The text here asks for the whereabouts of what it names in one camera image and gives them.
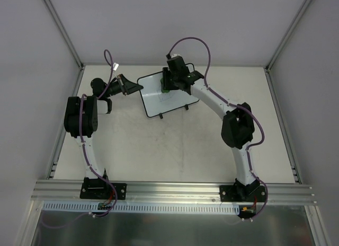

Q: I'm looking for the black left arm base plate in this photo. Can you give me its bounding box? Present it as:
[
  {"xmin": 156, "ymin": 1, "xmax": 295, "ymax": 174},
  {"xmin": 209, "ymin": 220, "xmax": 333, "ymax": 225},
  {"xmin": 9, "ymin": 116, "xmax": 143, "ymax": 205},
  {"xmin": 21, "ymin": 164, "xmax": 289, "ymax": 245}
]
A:
[{"xmin": 79, "ymin": 177, "xmax": 127, "ymax": 200}]

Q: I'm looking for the white slotted cable duct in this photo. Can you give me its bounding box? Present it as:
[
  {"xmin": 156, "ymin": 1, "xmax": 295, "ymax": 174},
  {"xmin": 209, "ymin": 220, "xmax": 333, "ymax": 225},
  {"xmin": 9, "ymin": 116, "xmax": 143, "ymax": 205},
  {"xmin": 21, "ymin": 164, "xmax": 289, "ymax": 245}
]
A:
[{"xmin": 42, "ymin": 201, "xmax": 240, "ymax": 215}]

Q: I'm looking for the green bone-shaped eraser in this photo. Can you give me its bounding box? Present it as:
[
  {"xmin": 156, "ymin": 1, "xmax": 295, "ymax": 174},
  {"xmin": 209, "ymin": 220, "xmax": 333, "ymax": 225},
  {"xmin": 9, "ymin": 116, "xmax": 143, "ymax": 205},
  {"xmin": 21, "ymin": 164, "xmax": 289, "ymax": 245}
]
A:
[{"xmin": 160, "ymin": 79, "xmax": 169, "ymax": 93}]

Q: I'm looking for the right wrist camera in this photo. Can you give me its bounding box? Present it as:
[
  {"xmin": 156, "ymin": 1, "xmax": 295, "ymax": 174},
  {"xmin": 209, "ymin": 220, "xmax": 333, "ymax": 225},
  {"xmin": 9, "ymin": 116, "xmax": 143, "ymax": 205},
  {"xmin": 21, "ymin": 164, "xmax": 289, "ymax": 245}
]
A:
[{"xmin": 166, "ymin": 54, "xmax": 181, "ymax": 60}]

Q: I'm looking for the black wire whiteboard stand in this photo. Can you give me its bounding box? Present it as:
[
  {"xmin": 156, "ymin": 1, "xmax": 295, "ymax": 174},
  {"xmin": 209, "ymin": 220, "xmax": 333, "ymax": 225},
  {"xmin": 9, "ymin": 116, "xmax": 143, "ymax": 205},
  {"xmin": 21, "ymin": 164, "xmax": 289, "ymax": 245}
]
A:
[{"xmin": 158, "ymin": 104, "xmax": 189, "ymax": 119}]

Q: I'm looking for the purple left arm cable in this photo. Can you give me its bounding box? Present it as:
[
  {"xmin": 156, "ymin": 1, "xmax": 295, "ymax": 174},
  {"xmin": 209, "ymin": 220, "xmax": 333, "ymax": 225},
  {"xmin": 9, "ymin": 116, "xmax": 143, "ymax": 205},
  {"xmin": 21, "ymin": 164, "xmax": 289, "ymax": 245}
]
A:
[{"xmin": 39, "ymin": 49, "xmax": 119, "ymax": 229}]

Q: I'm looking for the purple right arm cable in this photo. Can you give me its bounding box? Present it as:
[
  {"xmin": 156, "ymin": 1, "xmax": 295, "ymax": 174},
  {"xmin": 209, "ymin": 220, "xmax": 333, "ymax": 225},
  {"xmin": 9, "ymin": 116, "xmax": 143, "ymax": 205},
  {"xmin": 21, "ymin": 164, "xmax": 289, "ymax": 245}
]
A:
[{"xmin": 166, "ymin": 36, "xmax": 269, "ymax": 222}]

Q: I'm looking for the right aluminium frame post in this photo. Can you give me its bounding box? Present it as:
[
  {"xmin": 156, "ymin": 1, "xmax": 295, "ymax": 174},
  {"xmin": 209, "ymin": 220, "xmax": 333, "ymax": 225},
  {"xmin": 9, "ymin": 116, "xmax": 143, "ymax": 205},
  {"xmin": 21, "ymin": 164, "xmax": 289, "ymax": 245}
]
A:
[{"xmin": 265, "ymin": 0, "xmax": 318, "ymax": 72}]

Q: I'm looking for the black-framed whiteboard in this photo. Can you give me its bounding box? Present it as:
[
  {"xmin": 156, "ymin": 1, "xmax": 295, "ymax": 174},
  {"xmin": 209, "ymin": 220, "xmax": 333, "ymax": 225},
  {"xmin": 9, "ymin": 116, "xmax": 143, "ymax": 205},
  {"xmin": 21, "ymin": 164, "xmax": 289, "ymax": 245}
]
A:
[{"xmin": 137, "ymin": 69, "xmax": 199, "ymax": 118}]

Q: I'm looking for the aluminium front rail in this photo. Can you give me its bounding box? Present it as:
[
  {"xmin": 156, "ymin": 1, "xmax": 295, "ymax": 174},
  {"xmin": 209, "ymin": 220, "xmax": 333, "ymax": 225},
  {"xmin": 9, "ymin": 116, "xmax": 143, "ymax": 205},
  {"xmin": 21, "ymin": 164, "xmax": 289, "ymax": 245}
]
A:
[{"xmin": 31, "ymin": 179, "xmax": 318, "ymax": 206}]

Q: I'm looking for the left aluminium frame post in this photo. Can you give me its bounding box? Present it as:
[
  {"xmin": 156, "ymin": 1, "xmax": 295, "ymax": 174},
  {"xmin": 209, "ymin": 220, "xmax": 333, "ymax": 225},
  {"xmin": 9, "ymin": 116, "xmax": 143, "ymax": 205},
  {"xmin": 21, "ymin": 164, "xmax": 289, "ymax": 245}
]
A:
[{"xmin": 42, "ymin": 0, "xmax": 84, "ymax": 69}]

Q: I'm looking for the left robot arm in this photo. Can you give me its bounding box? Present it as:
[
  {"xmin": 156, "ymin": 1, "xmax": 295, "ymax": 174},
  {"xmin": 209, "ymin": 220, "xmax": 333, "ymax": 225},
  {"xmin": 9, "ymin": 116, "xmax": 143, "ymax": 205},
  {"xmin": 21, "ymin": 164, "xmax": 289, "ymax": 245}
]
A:
[{"xmin": 64, "ymin": 74, "xmax": 144, "ymax": 180}]

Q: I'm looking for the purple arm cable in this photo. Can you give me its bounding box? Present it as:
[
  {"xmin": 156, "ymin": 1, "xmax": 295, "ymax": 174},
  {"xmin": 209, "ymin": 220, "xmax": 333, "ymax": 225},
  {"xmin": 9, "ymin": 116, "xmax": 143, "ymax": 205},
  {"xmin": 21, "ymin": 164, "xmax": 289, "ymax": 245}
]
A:
[
  {"xmin": 166, "ymin": 36, "xmax": 269, "ymax": 222},
  {"xmin": 39, "ymin": 49, "xmax": 119, "ymax": 229}
]

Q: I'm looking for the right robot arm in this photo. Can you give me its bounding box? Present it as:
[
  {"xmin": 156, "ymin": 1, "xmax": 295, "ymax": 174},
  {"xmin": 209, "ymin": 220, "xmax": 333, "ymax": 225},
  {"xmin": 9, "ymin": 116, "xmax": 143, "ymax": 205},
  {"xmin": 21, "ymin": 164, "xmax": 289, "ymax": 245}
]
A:
[{"xmin": 162, "ymin": 55, "xmax": 256, "ymax": 201}]

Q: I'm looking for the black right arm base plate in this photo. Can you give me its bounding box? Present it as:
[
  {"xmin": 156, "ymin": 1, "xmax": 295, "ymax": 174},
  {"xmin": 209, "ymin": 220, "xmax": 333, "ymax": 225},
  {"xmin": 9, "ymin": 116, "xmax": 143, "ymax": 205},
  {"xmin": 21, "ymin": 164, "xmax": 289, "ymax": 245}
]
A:
[{"xmin": 219, "ymin": 184, "xmax": 267, "ymax": 203}]

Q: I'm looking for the aluminium frame post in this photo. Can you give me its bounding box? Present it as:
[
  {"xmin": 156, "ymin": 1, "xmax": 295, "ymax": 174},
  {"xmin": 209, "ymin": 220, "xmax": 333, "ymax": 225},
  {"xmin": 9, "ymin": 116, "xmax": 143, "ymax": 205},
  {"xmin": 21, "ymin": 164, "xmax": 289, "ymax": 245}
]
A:
[
  {"xmin": 42, "ymin": 0, "xmax": 84, "ymax": 69},
  {"xmin": 265, "ymin": 0, "xmax": 318, "ymax": 72}
]

